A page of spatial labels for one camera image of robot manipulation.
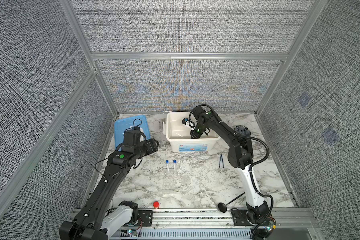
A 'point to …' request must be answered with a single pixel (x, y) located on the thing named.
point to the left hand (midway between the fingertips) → (154, 144)
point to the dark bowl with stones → (242, 130)
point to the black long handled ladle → (223, 207)
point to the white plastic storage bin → (178, 134)
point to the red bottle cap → (156, 204)
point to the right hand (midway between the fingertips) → (194, 134)
